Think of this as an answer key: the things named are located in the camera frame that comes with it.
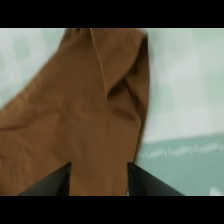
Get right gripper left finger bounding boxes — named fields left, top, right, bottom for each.
left=19, top=161, right=73, bottom=197

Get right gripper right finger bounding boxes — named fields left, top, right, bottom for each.
left=126, top=161, right=185, bottom=197

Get brown T-shirt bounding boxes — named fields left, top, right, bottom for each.
left=0, top=27, right=151, bottom=197

